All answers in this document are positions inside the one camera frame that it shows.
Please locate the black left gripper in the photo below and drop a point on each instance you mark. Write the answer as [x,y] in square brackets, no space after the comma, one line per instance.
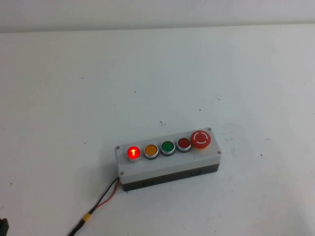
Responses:
[3,227]

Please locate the yellow push button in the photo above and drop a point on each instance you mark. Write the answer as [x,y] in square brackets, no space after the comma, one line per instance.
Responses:
[151,150]

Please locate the grey button control box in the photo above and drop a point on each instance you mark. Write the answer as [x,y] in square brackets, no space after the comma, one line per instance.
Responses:
[172,163]

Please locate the green push button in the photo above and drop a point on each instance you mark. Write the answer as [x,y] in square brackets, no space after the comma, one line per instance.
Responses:
[167,146]

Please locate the dark red push button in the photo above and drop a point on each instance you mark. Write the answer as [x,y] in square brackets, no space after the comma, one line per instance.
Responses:
[183,143]

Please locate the red emergency stop button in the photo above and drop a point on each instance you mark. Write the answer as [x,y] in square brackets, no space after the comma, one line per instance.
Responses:
[200,139]

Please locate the red indicator lamp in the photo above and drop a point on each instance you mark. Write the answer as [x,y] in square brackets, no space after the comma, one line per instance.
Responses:
[133,153]

